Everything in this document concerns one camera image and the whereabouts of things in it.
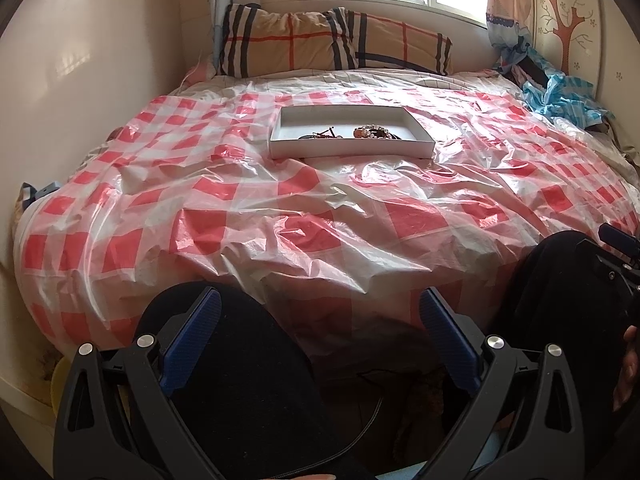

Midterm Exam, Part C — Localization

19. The blue striped cloth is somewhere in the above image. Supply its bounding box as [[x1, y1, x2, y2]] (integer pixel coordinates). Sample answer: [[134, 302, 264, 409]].
[[520, 47, 613, 126]]

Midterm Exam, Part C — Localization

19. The pale pink bead bracelet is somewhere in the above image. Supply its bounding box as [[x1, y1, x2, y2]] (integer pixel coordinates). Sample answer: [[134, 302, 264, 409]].
[[362, 124, 401, 141]]

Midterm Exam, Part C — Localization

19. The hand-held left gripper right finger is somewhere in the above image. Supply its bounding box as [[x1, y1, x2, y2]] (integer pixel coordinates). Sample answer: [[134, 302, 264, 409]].
[[419, 287, 586, 480]]

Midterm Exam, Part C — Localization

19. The black cloth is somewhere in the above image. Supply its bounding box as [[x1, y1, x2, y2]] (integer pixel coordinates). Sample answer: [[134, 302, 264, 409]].
[[520, 52, 551, 86]]

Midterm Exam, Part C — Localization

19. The person's right hand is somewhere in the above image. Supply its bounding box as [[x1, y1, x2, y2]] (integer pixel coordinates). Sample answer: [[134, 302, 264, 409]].
[[612, 325, 640, 411]]

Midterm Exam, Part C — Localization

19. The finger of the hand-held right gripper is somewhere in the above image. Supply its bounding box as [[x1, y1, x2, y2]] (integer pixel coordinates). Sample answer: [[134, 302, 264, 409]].
[[575, 222, 640, 291]]

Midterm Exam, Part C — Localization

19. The white cardboard box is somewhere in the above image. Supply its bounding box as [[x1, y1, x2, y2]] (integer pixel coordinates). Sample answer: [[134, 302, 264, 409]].
[[267, 105, 436, 160]]

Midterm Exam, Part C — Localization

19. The blue strap bag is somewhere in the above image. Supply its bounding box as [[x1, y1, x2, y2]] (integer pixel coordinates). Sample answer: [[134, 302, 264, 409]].
[[17, 180, 61, 216]]

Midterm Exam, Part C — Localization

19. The tree wall sticker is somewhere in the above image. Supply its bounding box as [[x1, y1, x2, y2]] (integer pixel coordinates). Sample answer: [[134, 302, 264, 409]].
[[537, 0, 598, 73]]

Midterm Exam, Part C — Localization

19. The person's right leg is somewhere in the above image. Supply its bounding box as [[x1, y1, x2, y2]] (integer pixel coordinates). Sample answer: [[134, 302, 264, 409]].
[[492, 231, 631, 441]]

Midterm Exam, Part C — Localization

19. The black cable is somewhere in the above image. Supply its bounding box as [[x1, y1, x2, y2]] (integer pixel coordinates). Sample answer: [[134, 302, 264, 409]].
[[270, 367, 396, 480]]

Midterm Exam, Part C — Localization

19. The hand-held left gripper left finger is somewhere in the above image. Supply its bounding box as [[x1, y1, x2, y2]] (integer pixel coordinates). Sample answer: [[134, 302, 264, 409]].
[[52, 287, 223, 480]]

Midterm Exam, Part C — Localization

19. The plaid pillow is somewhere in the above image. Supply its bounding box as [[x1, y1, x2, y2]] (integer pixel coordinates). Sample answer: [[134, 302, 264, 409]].
[[218, 4, 358, 79], [327, 7, 453, 77]]

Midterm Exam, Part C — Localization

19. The red checkered plastic sheet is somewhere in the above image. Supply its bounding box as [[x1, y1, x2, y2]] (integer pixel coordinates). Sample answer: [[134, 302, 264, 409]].
[[12, 87, 640, 356]]

